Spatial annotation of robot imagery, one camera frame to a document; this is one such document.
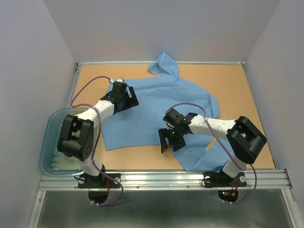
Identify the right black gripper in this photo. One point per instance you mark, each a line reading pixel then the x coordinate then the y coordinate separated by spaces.
pixel 163 133

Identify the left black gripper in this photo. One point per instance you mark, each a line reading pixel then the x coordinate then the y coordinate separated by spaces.
pixel 131 101

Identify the light blue long sleeve shirt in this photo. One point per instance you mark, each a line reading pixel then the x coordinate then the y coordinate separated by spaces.
pixel 139 125

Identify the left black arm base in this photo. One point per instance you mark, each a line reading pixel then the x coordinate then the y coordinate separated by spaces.
pixel 86 181

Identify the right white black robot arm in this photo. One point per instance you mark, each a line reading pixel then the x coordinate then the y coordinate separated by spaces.
pixel 245 139

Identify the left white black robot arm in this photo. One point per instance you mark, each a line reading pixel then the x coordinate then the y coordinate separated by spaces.
pixel 103 109

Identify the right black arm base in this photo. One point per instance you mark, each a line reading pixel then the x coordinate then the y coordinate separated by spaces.
pixel 221 180

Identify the clear blue plastic bin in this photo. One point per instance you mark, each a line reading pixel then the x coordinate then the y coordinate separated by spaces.
pixel 52 145

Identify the aluminium front rail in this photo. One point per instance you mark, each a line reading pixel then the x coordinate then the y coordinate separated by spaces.
pixel 167 180

